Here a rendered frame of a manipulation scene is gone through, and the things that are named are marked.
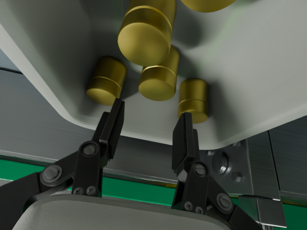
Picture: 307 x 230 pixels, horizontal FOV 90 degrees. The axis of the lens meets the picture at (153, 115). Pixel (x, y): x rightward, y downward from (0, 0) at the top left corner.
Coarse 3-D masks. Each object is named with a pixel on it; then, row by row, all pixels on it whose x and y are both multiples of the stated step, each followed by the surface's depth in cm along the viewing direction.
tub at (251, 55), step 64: (0, 0) 6; (64, 0) 10; (128, 0) 11; (256, 0) 10; (64, 64) 12; (128, 64) 17; (192, 64) 16; (256, 64) 12; (128, 128) 18; (256, 128) 12
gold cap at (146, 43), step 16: (144, 0) 9; (160, 0) 9; (128, 16) 9; (144, 16) 8; (160, 16) 9; (128, 32) 9; (144, 32) 9; (160, 32) 9; (128, 48) 10; (144, 48) 10; (160, 48) 10; (144, 64) 11
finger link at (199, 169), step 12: (192, 168) 9; (204, 168) 10; (192, 180) 9; (204, 180) 9; (180, 192) 11; (192, 192) 9; (204, 192) 9; (180, 204) 8; (192, 204) 8; (204, 204) 8
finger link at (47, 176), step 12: (120, 108) 11; (108, 120) 10; (120, 120) 12; (96, 132) 10; (108, 132) 10; (120, 132) 13; (108, 144) 10; (72, 156) 9; (108, 156) 11; (48, 168) 8; (60, 168) 9; (72, 168) 9; (48, 180) 8; (60, 180) 8; (72, 180) 10; (60, 192) 9
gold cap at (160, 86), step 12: (168, 60) 13; (144, 72) 13; (156, 72) 13; (168, 72) 13; (144, 84) 13; (156, 84) 13; (168, 84) 13; (144, 96) 15; (156, 96) 14; (168, 96) 14
